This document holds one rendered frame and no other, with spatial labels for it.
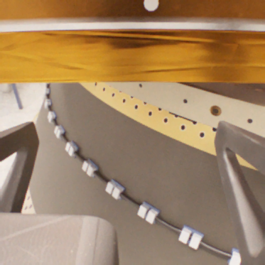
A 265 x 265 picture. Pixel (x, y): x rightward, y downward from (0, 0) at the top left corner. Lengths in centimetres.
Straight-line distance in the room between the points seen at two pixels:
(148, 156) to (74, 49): 26
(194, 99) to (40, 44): 19
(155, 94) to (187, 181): 15
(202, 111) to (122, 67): 14
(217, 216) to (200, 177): 6
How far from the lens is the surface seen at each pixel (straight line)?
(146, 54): 21
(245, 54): 23
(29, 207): 84
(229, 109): 31
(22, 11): 22
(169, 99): 34
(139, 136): 43
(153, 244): 47
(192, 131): 38
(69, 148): 58
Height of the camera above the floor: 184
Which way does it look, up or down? 36 degrees down
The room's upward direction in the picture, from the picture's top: straight up
